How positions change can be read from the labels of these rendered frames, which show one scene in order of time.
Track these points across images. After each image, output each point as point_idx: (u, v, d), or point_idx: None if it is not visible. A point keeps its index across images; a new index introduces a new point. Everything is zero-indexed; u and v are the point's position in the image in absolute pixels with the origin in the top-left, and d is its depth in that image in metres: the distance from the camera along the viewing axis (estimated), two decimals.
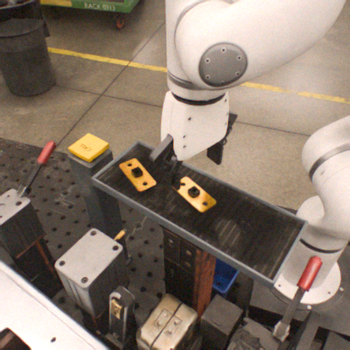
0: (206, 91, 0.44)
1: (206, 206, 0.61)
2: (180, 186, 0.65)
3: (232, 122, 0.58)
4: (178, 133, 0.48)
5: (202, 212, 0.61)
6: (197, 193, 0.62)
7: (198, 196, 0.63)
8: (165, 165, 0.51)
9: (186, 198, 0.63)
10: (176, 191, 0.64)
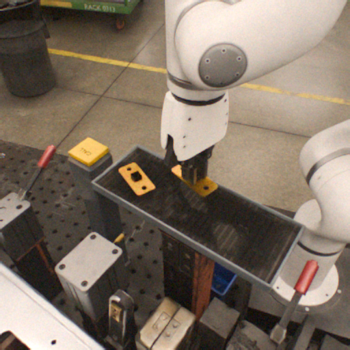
0: (206, 91, 0.44)
1: (207, 190, 0.58)
2: (179, 171, 0.62)
3: None
4: (178, 133, 0.48)
5: (203, 196, 0.58)
6: (197, 176, 0.59)
7: (199, 180, 0.60)
8: (182, 160, 0.54)
9: (186, 182, 0.60)
10: (176, 175, 0.61)
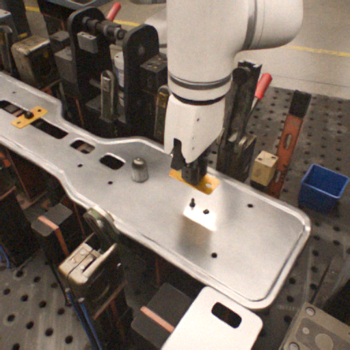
0: (215, 89, 0.44)
1: (211, 187, 0.59)
2: (177, 173, 0.61)
3: None
4: (188, 136, 0.48)
5: (209, 194, 0.58)
6: (198, 176, 0.60)
7: (199, 179, 0.60)
8: (188, 163, 0.53)
9: (189, 183, 0.59)
10: (176, 178, 0.60)
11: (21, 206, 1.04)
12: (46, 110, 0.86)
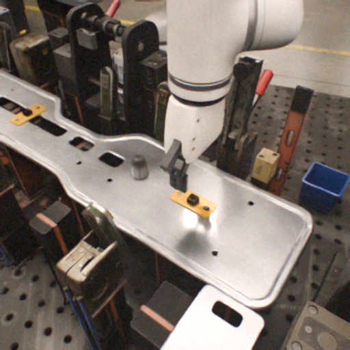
0: (215, 90, 0.44)
1: (208, 210, 0.63)
2: (177, 197, 0.65)
3: (223, 117, 0.58)
4: (188, 137, 0.48)
5: (206, 217, 0.62)
6: (197, 199, 0.64)
7: (198, 202, 0.65)
8: (175, 171, 0.51)
9: (188, 206, 0.64)
10: (176, 202, 0.65)
11: (20, 204, 1.03)
12: (45, 107, 0.85)
